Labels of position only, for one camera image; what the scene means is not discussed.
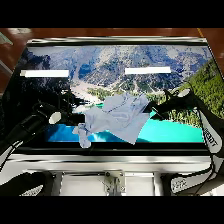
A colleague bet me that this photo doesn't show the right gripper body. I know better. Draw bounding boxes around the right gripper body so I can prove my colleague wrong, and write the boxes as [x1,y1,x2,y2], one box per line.
[143,100,172,121]

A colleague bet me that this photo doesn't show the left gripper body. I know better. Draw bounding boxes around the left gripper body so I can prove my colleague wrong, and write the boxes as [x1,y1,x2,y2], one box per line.
[58,107,84,127]

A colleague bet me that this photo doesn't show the light blue shirt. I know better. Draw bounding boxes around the light blue shirt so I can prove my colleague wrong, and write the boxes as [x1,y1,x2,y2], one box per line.
[72,92,152,149]

